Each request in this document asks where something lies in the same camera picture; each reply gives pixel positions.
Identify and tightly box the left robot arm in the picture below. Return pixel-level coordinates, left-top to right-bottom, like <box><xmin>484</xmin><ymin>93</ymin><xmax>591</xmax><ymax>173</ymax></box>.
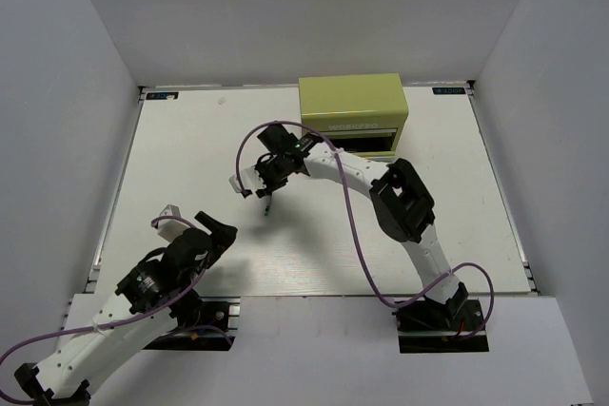
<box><xmin>14</xmin><ymin>211</ymin><xmax>238</xmax><ymax>405</ymax></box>

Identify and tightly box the green metal drawer box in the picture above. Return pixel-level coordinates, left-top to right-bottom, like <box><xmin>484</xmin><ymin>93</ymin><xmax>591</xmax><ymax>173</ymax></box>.
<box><xmin>299</xmin><ymin>73</ymin><xmax>409</xmax><ymax>158</ymax></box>

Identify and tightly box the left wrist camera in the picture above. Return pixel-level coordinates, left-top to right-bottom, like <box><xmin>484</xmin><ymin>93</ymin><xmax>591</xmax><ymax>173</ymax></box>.
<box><xmin>151</xmin><ymin>204</ymin><xmax>187</xmax><ymax>242</ymax></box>

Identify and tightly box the corner label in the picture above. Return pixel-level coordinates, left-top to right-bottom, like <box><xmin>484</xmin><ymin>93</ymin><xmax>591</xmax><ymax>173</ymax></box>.
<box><xmin>432</xmin><ymin>87</ymin><xmax>466</xmax><ymax>95</ymax></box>
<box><xmin>146</xmin><ymin>91</ymin><xmax>179</xmax><ymax>100</ymax></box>

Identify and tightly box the left corner label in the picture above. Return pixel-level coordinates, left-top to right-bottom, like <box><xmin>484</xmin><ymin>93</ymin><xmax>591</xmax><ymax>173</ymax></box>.
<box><xmin>146</xmin><ymin>91</ymin><xmax>179</xmax><ymax>100</ymax></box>

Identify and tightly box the right corner label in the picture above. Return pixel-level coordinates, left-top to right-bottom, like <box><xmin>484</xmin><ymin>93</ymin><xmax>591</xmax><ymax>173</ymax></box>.
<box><xmin>432</xmin><ymin>87</ymin><xmax>466</xmax><ymax>95</ymax></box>

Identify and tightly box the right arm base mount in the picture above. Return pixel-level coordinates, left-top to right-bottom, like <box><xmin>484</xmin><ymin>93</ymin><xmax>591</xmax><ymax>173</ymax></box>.
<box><xmin>393</xmin><ymin>299</ymin><xmax>489</xmax><ymax>355</ymax></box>

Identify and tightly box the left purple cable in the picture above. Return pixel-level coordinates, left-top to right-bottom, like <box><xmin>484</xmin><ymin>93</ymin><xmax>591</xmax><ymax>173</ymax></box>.
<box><xmin>0</xmin><ymin>215</ymin><xmax>234</xmax><ymax>403</ymax></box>

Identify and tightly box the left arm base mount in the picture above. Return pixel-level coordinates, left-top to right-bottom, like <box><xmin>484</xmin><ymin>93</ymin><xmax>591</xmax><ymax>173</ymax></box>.
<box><xmin>145</xmin><ymin>298</ymin><xmax>241</xmax><ymax>352</ymax></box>

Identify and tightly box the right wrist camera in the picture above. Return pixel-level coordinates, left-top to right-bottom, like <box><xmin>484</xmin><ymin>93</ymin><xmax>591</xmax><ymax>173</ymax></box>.
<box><xmin>229</xmin><ymin>166</ymin><xmax>267</xmax><ymax>198</ymax></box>

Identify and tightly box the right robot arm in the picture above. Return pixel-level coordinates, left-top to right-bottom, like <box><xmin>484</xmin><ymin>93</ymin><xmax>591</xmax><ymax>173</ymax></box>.
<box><xmin>242</xmin><ymin>122</ymin><xmax>468</xmax><ymax>329</ymax></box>

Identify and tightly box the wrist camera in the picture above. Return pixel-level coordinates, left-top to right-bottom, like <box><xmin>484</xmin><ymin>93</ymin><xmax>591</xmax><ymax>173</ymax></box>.
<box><xmin>229</xmin><ymin>166</ymin><xmax>267</xmax><ymax>198</ymax></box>
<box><xmin>151</xmin><ymin>204</ymin><xmax>187</xmax><ymax>242</ymax></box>

